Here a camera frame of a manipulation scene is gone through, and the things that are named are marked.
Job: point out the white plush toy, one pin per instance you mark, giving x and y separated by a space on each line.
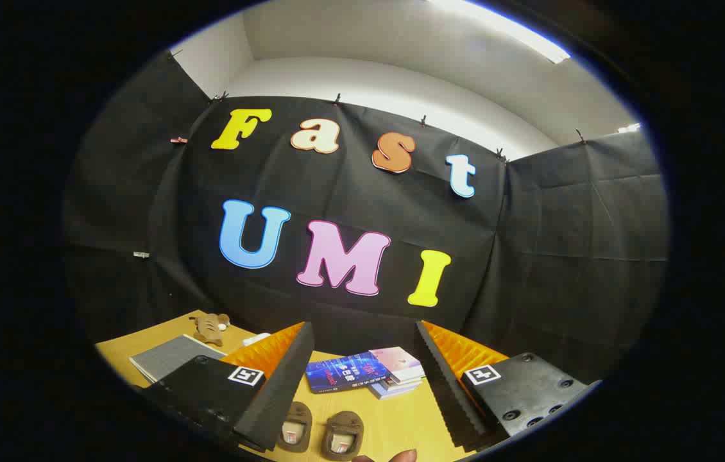
256 338

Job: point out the pink cover book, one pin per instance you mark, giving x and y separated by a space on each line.
398 360

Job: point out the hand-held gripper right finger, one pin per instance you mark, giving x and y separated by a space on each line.
449 391

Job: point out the dark blue book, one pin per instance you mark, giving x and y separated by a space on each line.
344 372

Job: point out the grey fabric storage box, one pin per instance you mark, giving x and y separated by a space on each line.
170 356

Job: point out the brown striped plush toy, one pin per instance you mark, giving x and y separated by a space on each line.
210 327

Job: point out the white book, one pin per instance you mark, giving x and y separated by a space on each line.
409 380

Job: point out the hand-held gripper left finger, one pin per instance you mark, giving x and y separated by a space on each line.
272 398

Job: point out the brown moccasin shoe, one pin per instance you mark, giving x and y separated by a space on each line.
295 428
343 437

